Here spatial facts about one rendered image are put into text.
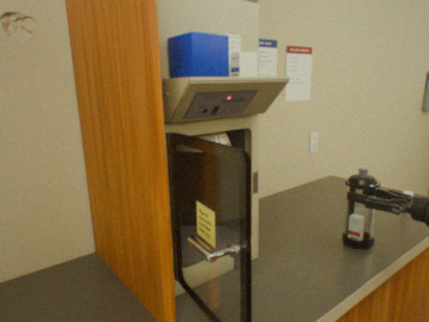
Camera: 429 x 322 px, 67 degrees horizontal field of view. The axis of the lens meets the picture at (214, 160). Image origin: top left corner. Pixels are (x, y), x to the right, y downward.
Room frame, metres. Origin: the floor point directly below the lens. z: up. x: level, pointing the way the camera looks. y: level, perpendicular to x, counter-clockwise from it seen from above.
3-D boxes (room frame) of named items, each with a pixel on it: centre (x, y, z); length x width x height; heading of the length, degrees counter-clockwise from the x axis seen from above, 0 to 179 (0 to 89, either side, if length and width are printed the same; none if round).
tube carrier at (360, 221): (1.05, -0.50, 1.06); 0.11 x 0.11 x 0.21
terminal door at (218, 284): (0.64, 0.02, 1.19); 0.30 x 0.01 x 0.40; 30
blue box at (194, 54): (0.77, 0.03, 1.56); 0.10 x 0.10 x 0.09; 38
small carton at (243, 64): (0.86, -0.08, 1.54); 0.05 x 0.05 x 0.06; 21
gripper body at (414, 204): (0.92, -0.59, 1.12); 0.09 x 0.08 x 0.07; 37
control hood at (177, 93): (0.83, -0.05, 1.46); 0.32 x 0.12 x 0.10; 128
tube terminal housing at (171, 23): (0.97, 0.07, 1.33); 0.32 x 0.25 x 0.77; 128
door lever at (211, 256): (0.56, 0.01, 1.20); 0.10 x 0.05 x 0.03; 30
